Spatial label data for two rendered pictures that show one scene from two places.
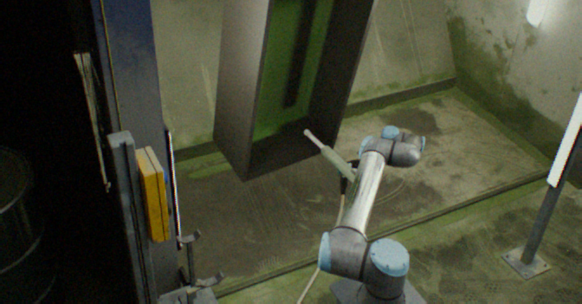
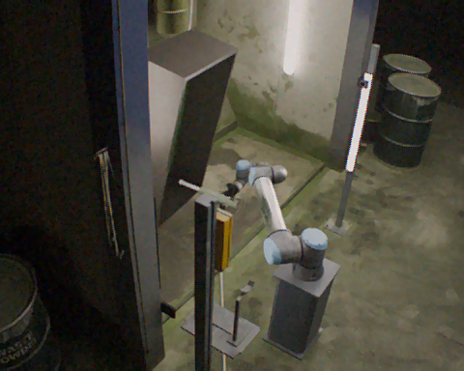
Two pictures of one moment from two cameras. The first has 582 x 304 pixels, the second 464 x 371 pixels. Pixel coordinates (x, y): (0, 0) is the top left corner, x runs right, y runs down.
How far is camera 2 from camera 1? 0.99 m
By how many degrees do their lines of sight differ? 23
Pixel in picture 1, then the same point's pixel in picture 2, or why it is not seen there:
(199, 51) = not seen: hidden behind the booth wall
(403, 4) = not seen: hidden behind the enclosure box
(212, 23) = not seen: hidden behind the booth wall
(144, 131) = (142, 202)
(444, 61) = (227, 110)
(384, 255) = (313, 239)
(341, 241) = (281, 240)
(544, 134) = (311, 143)
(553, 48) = (305, 86)
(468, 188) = (282, 191)
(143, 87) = (143, 168)
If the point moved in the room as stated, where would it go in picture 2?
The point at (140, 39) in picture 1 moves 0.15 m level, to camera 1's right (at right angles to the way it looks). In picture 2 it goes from (143, 131) to (177, 125)
